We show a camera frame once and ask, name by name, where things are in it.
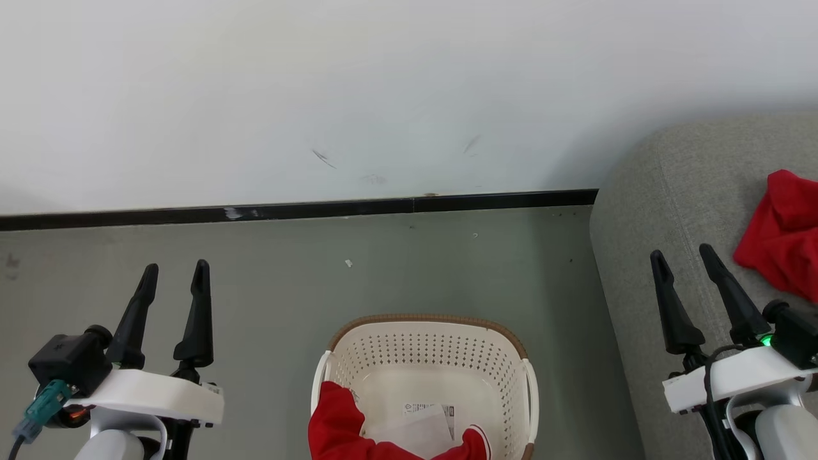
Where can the grey fabric sofa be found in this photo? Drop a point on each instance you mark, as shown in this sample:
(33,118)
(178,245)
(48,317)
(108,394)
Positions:
(671,211)

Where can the white perforated laundry basket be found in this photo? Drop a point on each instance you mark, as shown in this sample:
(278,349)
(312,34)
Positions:
(434,345)

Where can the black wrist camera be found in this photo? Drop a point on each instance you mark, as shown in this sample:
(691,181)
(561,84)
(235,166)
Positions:
(67,361)
(799,332)

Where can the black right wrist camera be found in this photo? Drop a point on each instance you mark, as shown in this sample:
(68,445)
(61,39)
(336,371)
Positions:
(799,332)

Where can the red garment with white trim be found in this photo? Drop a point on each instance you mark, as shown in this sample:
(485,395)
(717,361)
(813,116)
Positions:
(332,421)

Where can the plain red garment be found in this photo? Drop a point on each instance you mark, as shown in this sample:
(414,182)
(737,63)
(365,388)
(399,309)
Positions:
(783,243)

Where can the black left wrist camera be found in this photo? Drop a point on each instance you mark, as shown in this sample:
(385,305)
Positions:
(67,361)

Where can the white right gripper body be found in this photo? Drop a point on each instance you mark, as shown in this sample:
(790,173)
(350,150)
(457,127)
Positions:
(748,377)

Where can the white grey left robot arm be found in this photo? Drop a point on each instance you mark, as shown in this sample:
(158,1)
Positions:
(112,444)

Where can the black baseboard strip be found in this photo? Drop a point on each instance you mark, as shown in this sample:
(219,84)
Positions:
(287,209)

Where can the white printed paper sheet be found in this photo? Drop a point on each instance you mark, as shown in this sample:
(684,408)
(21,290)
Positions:
(422,428)

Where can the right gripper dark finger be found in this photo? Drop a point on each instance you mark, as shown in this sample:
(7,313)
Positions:
(674,313)
(735,300)

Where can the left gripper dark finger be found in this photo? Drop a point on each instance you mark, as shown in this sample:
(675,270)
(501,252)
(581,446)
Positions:
(199,319)
(134,319)

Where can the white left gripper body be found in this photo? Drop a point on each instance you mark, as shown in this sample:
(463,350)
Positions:
(147,393)

